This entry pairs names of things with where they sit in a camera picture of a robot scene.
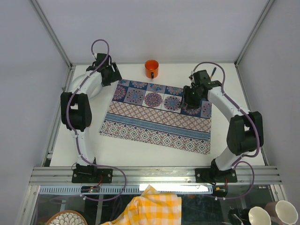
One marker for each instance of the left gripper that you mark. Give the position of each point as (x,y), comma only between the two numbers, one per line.
(116,76)

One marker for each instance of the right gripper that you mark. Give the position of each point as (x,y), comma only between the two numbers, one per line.
(186,100)

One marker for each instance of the patterned placemat cloth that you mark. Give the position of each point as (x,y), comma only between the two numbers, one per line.
(151,113)

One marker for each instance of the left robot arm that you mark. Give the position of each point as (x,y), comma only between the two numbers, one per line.
(76,115)

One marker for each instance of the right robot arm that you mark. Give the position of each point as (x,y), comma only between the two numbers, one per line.
(245,132)

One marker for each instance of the white blue-rimmed bowl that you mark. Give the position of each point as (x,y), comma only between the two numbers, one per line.
(91,87)

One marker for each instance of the orange mug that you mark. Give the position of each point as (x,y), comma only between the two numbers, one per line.
(151,68)

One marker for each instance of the yellow checkered cloth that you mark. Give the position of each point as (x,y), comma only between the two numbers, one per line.
(151,208)

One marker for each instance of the brown white cup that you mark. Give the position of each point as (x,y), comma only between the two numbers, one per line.
(282,212)

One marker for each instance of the patterned brown plate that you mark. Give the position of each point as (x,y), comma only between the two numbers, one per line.
(67,217)

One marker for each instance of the gold knife green handle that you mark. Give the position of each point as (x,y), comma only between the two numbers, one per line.
(213,72)

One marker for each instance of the white cable duct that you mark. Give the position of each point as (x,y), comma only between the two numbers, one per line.
(128,190)

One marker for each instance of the aluminium mounting rail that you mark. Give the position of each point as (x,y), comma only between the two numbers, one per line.
(264,175)

